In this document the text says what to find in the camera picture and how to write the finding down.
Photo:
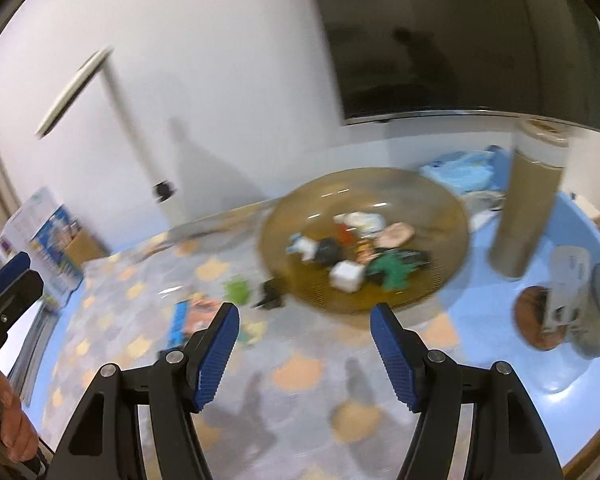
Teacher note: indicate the black whale toy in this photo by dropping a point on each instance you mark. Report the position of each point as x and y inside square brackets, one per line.
[327, 252]

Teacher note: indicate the black dinosaur figure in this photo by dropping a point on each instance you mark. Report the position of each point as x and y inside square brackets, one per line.
[270, 297]

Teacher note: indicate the black wall television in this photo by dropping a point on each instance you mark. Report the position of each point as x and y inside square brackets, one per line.
[430, 35]

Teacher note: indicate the row of books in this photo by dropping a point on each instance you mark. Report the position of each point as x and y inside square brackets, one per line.
[50, 245]

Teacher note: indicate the brown round object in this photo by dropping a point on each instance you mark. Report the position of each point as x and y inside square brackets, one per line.
[527, 315]

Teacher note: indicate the orange rectangular pack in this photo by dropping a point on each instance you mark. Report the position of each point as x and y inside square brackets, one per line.
[202, 315]

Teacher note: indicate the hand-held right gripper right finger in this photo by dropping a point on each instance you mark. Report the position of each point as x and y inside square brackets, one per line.
[395, 355]

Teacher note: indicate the person's left hand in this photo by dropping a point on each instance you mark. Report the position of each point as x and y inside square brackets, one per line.
[12, 420]

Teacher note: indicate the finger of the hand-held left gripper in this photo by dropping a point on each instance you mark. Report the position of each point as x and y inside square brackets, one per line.
[22, 290]
[11, 265]

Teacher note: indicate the blue and white toy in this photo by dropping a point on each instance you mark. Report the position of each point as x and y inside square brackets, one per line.
[302, 247]

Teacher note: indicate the white charger plug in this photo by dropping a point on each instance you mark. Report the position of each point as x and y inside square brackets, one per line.
[346, 275]

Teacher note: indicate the blue marker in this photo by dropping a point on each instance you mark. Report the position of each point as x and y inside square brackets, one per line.
[180, 325]

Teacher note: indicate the clear correction tape dispenser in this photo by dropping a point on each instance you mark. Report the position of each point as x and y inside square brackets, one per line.
[362, 221]

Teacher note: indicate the blue cloth bundle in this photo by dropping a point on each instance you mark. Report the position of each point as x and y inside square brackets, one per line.
[460, 172]

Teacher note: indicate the white desk lamp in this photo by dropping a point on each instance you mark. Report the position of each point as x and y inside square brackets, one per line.
[125, 110]

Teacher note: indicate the fan-patterned tablecloth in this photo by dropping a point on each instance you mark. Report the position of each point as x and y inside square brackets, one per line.
[300, 375]

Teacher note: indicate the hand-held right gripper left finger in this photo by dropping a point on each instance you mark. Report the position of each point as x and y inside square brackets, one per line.
[215, 355]

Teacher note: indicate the stack of grey notebooks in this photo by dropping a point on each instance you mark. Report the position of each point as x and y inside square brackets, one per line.
[27, 340]

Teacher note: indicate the tall beige cylinder container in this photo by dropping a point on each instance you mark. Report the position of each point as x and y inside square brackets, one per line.
[525, 210]

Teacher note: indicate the amber glass bowl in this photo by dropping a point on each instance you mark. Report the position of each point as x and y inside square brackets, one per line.
[430, 210]

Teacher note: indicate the black lamp clamp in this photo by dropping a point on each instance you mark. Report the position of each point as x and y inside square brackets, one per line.
[164, 190]

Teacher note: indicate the pink oval case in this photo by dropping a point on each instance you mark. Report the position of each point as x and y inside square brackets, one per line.
[396, 235]

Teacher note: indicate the teal dinosaur figure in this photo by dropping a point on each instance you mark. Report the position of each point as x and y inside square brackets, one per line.
[392, 270]

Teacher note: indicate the light green dinosaur figure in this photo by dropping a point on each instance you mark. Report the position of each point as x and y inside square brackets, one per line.
[237, 290]

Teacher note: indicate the brown pen holder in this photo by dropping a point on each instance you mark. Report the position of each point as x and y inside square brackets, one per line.
[87, 247]

